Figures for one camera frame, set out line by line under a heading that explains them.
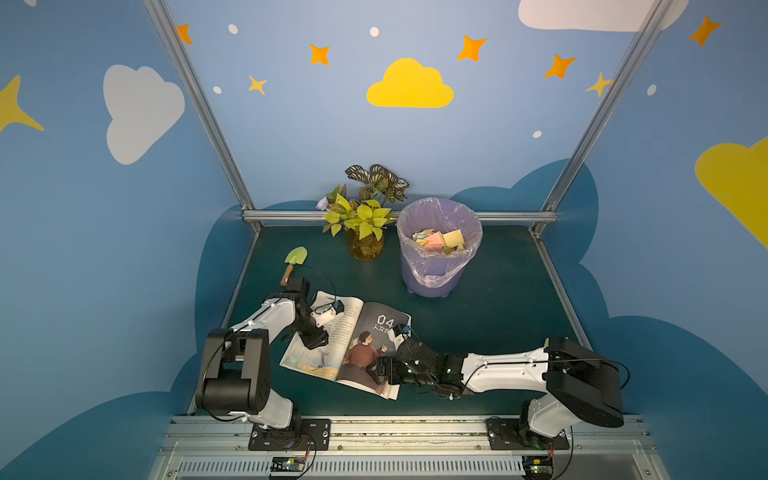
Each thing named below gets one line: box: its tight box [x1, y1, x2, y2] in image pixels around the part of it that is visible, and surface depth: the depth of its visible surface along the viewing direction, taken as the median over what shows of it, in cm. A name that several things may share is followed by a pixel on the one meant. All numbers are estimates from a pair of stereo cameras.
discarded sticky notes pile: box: [412, 229, 465, 255], surface depth 100 cm
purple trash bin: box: [396, 197, 483, 299], surface depth 92 cm
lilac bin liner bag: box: [396, 197, 483, 288], surface depth 92 cm
